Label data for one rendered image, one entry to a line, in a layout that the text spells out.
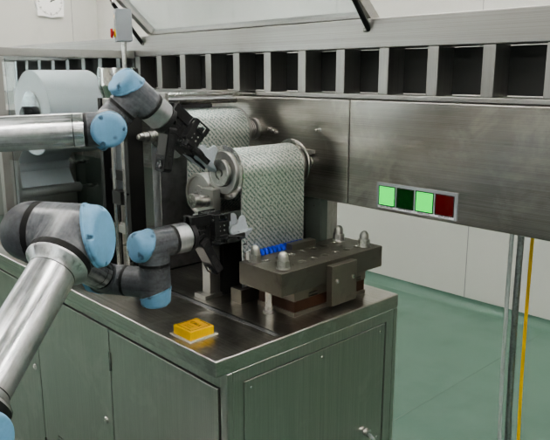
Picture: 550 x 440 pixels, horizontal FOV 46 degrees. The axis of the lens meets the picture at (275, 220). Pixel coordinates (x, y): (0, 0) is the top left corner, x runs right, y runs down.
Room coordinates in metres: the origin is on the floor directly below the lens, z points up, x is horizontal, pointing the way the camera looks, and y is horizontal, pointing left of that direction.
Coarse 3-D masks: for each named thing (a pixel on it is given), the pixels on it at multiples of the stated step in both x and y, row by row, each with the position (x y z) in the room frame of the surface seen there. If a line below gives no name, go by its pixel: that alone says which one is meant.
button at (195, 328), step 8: (192, 320) 1.49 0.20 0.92; (200, 320) 1.49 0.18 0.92; (176, 328) 1.46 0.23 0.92; (184, 328) 1.44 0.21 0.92; (192, 328) 1.44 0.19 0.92; (200, 328) 1.44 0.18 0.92; (208, 328) 1.45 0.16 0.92; (184, 336) 1.43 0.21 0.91; (192, 336) 1.42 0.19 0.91; (200, 336) 1.44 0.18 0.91
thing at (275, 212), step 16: (256, 192) 1.74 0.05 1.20; (272, 192) 1.78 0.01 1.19; (288, 192) 1.82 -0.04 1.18; (256, 208) 1.74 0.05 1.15; (272, 208) 1.78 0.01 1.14; (288, 208) 1.82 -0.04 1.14; (256, 224) 1.74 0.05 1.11; (272, 224) 1.78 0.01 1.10; (288, 224) 1.82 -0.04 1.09; (256, 240) 1.73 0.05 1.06; (272, 240) 1.78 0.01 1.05; (288, 240) 1.82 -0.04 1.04
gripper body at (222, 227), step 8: (184, 216) 1.59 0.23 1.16; (192, 216) 1.59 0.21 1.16; (200, 216) 1.59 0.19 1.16; (208, 216) 1.60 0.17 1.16; (216, 216) 1.60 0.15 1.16; (224, 216) 1.63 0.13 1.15; (192, 224) 1.57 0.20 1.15; (200, 224) 1.59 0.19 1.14; (208, 224) 1.60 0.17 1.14; (216, 224) 1.60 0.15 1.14; (224, 224) 1.63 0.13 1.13; (200, 232) 1.59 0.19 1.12; (208, 232) 1.61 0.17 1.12; (216, 232) 1.60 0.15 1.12; (224, 232) 1.63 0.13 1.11; (216, 240) 1.60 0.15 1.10; (192, 248) 1.56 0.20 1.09
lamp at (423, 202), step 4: (416, 192) 1.67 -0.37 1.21; (420, 192) 1.67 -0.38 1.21; (416, 196) 1.67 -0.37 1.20; (420, 196) 1.67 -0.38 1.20; (424, 196) 1.66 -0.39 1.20; (428, 196) 1.65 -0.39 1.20; (432, 196) 1.64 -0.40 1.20; (416, 200) 1.67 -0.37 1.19; (420, 200) 1.67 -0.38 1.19; (424, 200) 1.66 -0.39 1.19; (428, 200) 1.65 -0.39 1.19; (432, 200) 1.64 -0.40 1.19; (416, 204) 1.67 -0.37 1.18; (420, 204) 1.66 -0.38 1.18; (424, 204) 1.66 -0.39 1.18; (428, 204) 1.65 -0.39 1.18; (416, 208) 1.67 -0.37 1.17; (420, 208) 1.66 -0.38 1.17; (424, 208) 1.65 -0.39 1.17; (428, 208) 1.65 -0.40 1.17
